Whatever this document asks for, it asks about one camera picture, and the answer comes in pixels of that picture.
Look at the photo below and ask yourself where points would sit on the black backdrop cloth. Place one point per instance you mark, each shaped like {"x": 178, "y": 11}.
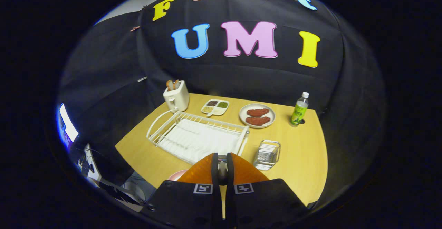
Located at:
{"x": 276, "y": 80}

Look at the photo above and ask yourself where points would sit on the computer monitor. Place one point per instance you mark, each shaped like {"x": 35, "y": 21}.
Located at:
{"x": 67, "y": 125}

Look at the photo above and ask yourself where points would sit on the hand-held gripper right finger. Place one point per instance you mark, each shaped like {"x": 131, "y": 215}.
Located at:
{"x": 230, "y": 173}

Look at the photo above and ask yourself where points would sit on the red cloth clip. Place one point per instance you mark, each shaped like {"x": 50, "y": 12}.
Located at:
{"x": 135, "y": 28}

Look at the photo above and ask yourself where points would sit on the white divided seasoning tray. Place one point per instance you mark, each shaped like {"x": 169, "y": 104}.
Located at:
{"x": 215, "y": 107}

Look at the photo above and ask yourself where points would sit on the white ribbed drain tray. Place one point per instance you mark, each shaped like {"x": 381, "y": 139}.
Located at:
{"x": 197, "y": 139}

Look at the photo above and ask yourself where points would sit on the white toaster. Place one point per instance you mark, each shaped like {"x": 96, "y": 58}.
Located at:
{"x": 178, "y": 97}

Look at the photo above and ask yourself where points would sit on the green label drink bottle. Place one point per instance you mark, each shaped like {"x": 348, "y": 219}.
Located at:
{"x": 298, "y": 113}

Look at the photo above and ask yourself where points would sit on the beige round dish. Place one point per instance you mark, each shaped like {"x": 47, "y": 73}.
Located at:
{"x": 272, "y": 113}

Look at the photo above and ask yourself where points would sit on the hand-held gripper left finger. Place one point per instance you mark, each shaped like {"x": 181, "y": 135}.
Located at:
{"x": 214, "y": 170}

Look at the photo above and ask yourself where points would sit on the brown toast slice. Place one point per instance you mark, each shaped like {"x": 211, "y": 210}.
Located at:
{"x": 176, "y": 84}
{"x": 169, "y": 85}

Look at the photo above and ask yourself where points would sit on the brown meat patty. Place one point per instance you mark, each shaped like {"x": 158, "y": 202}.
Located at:
{"x": 257, "y": 112}
{"x": 258, "y": 121}

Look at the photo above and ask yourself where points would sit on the pink plate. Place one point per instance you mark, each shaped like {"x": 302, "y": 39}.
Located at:
{"x": 178, "y": 176}

